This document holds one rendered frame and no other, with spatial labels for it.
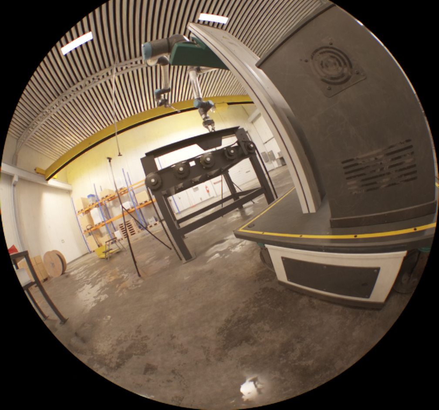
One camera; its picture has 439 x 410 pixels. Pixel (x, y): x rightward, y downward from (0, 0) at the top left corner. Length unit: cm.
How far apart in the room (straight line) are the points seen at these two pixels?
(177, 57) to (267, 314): 138
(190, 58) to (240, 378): 149
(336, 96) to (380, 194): 23
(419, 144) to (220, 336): 83
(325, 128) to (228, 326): 75
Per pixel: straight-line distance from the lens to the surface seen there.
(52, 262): 671
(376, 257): 38
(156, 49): 109
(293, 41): 43
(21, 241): 1021
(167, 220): 132
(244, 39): 1041
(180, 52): 96
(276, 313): 64
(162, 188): 135
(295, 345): 57
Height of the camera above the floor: 55
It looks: 1 degrees down
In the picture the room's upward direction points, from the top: 24 degrees counter-clockwise
